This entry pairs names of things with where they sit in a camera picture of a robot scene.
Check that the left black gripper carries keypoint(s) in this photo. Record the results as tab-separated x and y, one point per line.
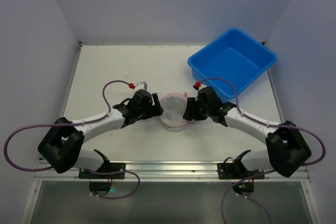
151	107

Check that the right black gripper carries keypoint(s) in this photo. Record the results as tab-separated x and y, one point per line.
194	108

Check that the white mesh laundry bag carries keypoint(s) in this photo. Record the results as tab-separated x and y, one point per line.
174	107

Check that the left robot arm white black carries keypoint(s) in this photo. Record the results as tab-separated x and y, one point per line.
62	145

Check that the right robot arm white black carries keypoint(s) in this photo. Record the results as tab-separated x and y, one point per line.
286	149

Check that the blue plastic tub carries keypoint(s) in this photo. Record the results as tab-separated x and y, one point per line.
234	56

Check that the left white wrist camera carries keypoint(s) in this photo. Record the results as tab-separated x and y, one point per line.
141	86

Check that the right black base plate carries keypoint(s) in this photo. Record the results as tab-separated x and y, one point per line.
227	169

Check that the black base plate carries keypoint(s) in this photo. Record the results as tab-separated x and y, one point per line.
115	170
227	169

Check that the aluminium mounting rail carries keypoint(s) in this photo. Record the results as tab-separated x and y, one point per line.
154	171

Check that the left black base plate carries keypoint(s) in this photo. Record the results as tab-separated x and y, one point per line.
115	170

